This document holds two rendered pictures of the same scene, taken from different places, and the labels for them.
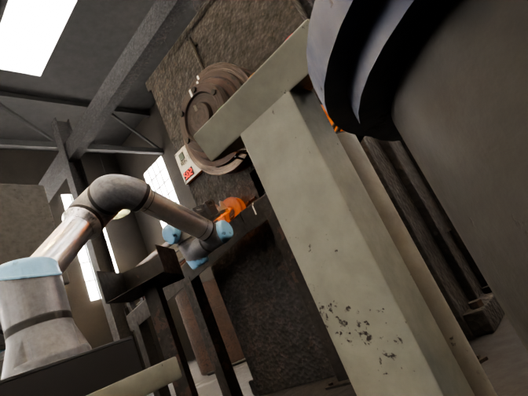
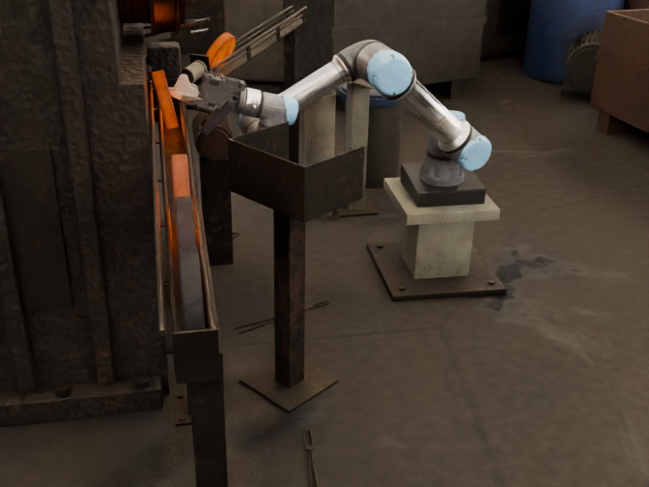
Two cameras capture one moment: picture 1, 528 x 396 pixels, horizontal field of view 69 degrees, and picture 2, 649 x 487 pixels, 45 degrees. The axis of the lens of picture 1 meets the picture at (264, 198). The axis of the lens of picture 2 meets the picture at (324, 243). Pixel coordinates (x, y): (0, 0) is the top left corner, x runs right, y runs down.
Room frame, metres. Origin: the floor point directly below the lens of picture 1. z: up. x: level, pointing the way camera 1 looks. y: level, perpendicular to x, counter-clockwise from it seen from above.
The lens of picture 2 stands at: (2.90, 1.83, 1.36)
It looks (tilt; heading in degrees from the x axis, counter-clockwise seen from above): 27 degrees down; 220
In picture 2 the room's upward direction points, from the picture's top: 1 degrees clockwise
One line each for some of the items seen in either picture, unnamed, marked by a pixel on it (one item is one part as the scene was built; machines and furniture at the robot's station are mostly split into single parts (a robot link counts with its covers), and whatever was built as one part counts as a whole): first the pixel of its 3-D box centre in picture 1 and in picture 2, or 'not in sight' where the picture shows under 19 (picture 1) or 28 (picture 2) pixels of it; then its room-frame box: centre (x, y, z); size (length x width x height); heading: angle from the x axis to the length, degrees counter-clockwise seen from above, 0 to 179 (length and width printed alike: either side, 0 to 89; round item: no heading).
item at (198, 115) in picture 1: (204, 118); not in sight; (1.41, 0.09, 1.11); 0.28 x 0.06 x 0.28; 53
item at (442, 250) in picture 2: not in sight; (436, 237); (0.72, 0.49, 0.13); 0.40 x 0.40 x 0.26; 51
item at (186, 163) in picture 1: (195, 156); not in sight; (1.78, 0.24, 1.15); 0.26 x 0.02 x 0.18; 53
